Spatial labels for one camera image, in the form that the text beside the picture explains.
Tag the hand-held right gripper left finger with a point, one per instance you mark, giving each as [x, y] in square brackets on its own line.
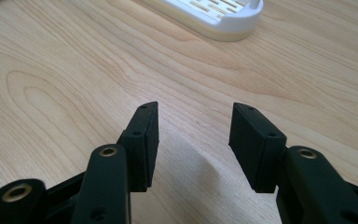
[141, 149]

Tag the white towel rack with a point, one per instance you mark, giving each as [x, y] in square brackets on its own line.
[230, 21]

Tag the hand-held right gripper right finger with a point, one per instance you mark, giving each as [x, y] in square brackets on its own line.
[254, 155]

